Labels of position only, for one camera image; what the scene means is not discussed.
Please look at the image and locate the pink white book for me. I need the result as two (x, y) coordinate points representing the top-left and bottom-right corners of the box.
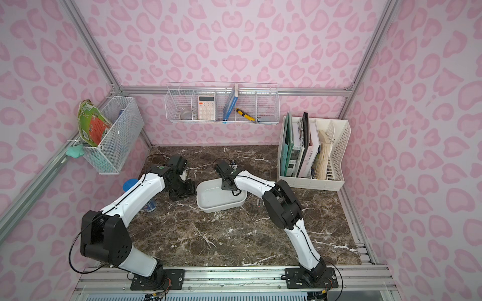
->
(298, 121), (320, 178)

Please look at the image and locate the yellow utility knife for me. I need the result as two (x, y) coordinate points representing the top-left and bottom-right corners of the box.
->
(236, 109), (256, 122)

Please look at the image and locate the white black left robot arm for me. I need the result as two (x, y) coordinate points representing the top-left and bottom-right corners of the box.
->
(76, 155), (196, 285)

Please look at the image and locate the black notebook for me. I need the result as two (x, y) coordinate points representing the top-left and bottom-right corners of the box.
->
(296, 112), (309, 177)

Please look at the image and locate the white desktop file organizer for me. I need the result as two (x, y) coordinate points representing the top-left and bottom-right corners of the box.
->
(277, 116), (351, 191)

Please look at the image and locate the green red snack bag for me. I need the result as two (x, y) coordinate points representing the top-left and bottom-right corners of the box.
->
(77, 99), (112, 147)

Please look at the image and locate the white orange calculator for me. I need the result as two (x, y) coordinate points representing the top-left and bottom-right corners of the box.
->
(198, 95), (216, 120)

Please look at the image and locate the white wire wall basket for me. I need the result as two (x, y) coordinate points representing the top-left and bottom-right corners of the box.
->
(164, 82), (281, 124)

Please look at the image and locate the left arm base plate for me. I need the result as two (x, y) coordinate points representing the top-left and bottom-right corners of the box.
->
(130, 268), (186, 291)

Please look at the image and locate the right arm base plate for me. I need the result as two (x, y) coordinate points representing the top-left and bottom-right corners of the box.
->
(281, 267), (339, 290)

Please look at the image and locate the white mesh side basket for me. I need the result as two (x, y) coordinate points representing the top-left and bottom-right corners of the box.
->
(81, 96), (144, 175)

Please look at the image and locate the green folder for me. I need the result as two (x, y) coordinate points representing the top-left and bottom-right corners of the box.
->
(280, 112), (294, 176)

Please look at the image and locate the beige woven fan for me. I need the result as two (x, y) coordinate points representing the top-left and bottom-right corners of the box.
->
(314, 130), (333, 180)

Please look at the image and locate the blue lidded jar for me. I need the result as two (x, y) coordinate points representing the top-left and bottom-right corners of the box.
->
(123, 179), (156, 213)

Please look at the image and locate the blue book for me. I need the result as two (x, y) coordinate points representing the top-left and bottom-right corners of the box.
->
(222, 83), (238, 122)

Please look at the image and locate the white plastic storage box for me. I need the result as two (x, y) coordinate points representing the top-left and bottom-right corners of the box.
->
(197, 178), (247, 213)

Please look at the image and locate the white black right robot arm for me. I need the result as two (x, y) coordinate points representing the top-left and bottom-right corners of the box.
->
(214, 161), (327, 283)

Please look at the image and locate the clear round glass dish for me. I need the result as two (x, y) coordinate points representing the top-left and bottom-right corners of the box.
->
(179, 107), (192, 120)

